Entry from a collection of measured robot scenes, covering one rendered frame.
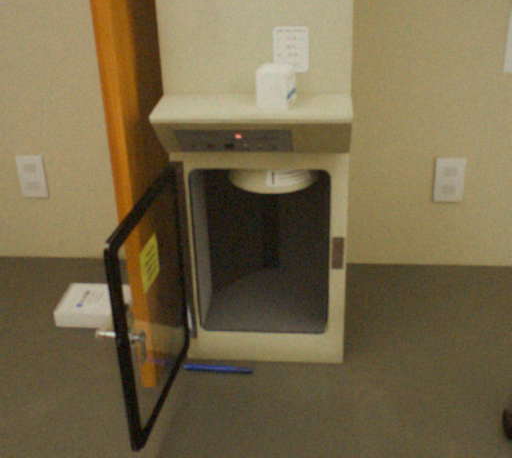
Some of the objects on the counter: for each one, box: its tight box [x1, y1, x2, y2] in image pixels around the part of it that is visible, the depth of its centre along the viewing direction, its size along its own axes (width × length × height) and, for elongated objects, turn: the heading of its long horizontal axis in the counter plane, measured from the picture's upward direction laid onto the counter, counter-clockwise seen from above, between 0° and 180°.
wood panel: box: [82, 0, 170, 224], centre depth 130 cm, size 49×3×140 cm, turn 179°
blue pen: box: [184, 363, 252, 374], centre depth 142 cm, size 1×14×1 cm, turn 86°
